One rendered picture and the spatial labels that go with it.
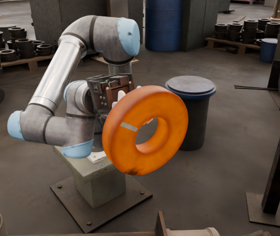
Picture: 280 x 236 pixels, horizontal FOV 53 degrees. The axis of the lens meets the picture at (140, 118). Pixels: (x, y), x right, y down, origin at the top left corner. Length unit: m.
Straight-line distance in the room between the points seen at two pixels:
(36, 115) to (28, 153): 1.23
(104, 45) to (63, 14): 2.53
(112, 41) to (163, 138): 0.51
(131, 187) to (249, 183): 0.67
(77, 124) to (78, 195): 0.89
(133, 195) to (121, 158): 1.08
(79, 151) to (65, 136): 0.05
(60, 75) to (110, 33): 0.22
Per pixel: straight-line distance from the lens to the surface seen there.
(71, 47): 0.91
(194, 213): 1.48
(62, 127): 0.71
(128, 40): 0.91
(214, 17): 4.64
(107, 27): 0.93
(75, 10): 3.51
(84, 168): 1.26
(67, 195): 1.56
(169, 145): 0.49
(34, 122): 0.74
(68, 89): 0.72
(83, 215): 1.45
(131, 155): 0.45
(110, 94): 0.51
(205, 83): 1.83
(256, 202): 1.61
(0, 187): 1.77
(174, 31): 4.16
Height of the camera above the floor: 1.07
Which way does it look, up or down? 28 degrees down
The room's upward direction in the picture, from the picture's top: straight up
